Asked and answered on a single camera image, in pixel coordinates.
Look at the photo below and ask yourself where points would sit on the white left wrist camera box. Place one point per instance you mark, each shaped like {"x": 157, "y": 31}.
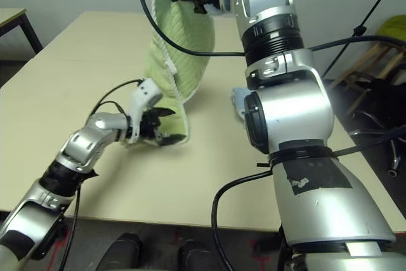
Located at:
{"x": 146, "y": 91}

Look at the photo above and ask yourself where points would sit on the black tripod stand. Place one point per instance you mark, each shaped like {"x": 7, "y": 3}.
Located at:
{"x": 360, "y": 30}

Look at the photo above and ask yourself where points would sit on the dark robot left foot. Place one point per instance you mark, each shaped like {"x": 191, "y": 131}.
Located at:
{"x": 122, "y": 252}

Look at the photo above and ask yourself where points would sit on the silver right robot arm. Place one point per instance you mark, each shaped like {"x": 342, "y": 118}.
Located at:
{"x": 285, "y": 109}

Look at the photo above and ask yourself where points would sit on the dark robot foot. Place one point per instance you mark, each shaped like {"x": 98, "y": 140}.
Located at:
{"x": 122, "y": 252}
{"x": 195, "y": 256}

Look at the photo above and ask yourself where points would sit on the black office chair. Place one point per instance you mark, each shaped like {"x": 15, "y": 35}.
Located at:
{"x": 380, "y": 99}

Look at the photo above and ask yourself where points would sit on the dark robot right foot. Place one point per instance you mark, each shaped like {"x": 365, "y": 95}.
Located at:
{"x": 195, "y": 256}

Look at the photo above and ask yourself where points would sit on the folded blue towel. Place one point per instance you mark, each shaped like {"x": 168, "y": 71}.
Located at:
{"x": 239, "y": 99}

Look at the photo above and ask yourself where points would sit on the green towel with white trim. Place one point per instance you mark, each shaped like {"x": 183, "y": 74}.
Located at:
{"x": 187, "y": 30}

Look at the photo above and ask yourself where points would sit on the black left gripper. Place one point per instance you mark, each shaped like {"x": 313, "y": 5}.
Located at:
{"x": 149, "y": 125}

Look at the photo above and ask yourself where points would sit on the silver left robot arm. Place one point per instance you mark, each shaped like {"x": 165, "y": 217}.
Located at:
{"x": 79, "y": 144}

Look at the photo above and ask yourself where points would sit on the wooden stool green cushion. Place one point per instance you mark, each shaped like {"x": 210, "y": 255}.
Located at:
{"x": 396, "y": 26}

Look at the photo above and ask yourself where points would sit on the beige side table black frame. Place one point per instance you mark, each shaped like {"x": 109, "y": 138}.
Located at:
{"x": 9, "y": 14}

